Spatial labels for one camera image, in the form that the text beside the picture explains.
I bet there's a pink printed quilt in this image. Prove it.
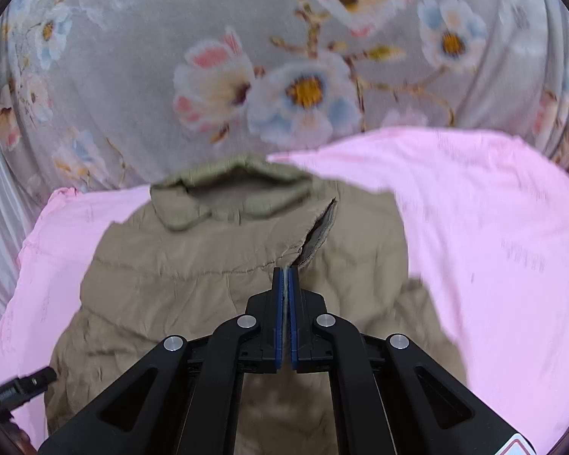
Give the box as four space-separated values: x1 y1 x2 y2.
0 126 569 453

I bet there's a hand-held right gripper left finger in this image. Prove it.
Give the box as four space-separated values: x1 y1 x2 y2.
38 268 286 455

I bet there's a khaki puffer jacket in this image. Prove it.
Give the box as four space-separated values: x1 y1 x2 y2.
45 154 470 455

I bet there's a grey satin cloth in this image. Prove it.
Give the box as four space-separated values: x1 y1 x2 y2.
0 149 58 342

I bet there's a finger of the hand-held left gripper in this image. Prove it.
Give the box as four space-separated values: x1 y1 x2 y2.
0 366 58 412

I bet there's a grey floral bedsheet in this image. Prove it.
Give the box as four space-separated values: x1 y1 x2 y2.
0 0 569 195

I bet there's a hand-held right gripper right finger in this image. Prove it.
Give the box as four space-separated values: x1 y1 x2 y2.
287 268 538 455

